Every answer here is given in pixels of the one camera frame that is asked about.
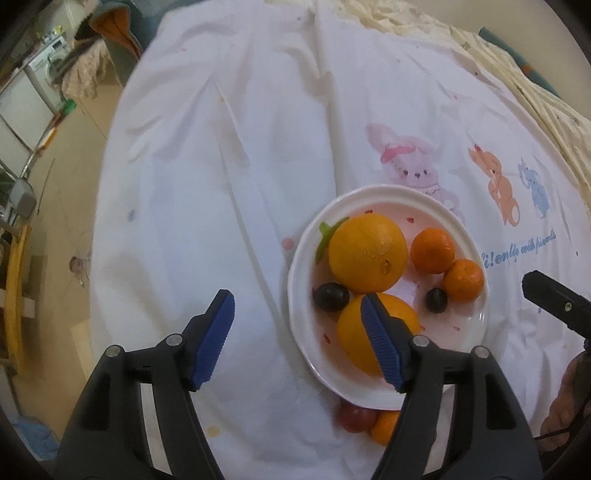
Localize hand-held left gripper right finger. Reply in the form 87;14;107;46
360;293;543;480

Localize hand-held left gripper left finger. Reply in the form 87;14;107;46
55;289;236;480

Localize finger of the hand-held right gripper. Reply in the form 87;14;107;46
522;271;591;340

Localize large orange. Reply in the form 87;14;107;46
336;293;422;376
328;214;409;295

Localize pink strawberry-pattern plate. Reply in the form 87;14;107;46
287;184;489;411

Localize red cherry tomato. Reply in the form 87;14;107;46
335;401;380;433

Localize small mandarin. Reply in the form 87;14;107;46
370;410;402;447
410;228;457;275
443;259;485;303

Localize person's right hand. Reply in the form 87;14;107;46
539;353;589;450

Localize white printed blanket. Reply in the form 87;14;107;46
90;0;591;480

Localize blue cloth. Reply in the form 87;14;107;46
9;415;61;462

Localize yellow wooden shelf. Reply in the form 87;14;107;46
0;222;33;370

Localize cream patterned blanket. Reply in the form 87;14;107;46
314;0;591;199

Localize teal pillow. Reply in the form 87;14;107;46
478;27;561;97

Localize beige fringed throw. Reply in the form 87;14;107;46
60;41;114;100

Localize white kitchen cabinets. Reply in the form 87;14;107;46
0;69;51;158

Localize white washing machine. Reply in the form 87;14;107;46
25;37;77;107

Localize mop handle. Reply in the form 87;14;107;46
28;115;65;162

